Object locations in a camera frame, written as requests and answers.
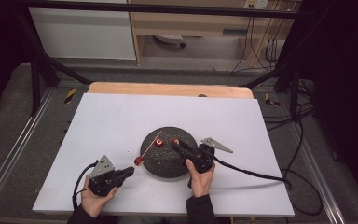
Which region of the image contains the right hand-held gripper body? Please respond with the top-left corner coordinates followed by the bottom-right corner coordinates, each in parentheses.
top-left (186, 137), bottom-right (234, 175)

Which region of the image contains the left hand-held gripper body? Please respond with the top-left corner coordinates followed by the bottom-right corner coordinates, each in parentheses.
top-left (88, 155), bottom-right (124, 198)

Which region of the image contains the round black plate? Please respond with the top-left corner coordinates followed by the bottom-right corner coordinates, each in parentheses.
top-left (140, 126), bottom-right (200, 179)

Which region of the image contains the thin wooden skewer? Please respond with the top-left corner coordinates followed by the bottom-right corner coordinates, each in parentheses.
top-left (133, 131), bottom-right (163, 168)

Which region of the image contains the person's left hand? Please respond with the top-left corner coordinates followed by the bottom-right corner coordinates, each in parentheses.
top-left (80, 175), bottom-right (119, 219)

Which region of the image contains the person's right hand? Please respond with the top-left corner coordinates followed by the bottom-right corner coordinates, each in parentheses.
top-left (185, 158), bottom-right (216, 199)

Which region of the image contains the wooden table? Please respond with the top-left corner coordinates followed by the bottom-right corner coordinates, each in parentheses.
top-left (87, 81), bottom-right (255, 100)

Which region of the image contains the grey chair base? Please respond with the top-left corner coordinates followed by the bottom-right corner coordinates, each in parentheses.
top-left (153, 34), bottom-right (186, 49)

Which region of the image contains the light wooden desk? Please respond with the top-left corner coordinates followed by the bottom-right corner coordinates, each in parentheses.
top-left (127, 0), bottom-right (295, 67)

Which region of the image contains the white cabinet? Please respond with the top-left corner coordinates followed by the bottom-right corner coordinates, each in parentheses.
top-left (27, 7), bottom-right (137, 61)

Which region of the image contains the white power strip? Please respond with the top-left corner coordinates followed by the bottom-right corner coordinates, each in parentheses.
top-left (243, 0), bottom-right (270, 10)

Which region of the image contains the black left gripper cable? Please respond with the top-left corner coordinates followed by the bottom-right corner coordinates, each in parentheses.
top-left (72, 161), bottom-right (100, 210)

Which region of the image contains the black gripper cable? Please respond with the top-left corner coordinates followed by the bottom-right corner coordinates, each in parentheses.
top-left (72, 161), bottom-right (100, 210)
top-left (213, 155), bottom-right (324, 217)

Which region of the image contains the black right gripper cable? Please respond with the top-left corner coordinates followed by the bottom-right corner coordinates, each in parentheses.
top-left (213, 155), bottom-right (324, 217)

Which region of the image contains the aluminium floor rail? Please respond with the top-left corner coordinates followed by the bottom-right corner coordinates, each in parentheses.
top-left (0, 88), bottom-right (56, 213)
top-left (287, 119), bottom-right (348, 224)

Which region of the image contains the black floor cable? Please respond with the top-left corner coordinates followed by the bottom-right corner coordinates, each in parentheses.
top-left (262, 78), bottom-right (316, 132)

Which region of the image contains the bundle of hanging cables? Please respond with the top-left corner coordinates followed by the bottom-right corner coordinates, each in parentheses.
top-left (231, 8), bottom-right (288, 74)

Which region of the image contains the black metal frame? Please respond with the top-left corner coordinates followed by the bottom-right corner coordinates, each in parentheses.
top-left (12, 0), bottom-right (311, 117)

